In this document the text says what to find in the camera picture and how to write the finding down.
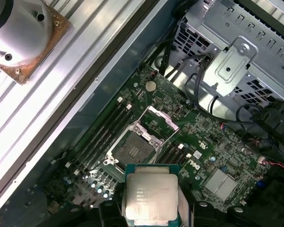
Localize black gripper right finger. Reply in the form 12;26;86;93
179;184;250;227

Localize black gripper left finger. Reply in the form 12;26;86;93
67;200;126;227

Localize silver square CPU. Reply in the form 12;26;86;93
122;163;183;227

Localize metal socket cover frame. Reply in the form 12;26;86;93
133;105;180;145

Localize CPU socket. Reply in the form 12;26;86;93
103;120;166;175

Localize silver chipset heatsink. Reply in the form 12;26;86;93
204;168;239;201

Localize RAM slot white clips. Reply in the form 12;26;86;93
179;152;192;166
164;143;183;165

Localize RAM slot black clips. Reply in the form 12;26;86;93
172;148;187;166

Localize black plastic shroud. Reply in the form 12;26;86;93
245;163;284;227

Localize green motherboard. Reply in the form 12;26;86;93
39;68;274;215

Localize silver coin cell battery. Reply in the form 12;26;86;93
144;80;156;92

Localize open black PC case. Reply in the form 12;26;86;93
0;0;284;227

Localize silver metal drive cage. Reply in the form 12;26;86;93
172;0;284;105

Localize black cable bundle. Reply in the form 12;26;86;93
236;100;284;142

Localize brown square base plate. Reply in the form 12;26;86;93
0;4;74;85

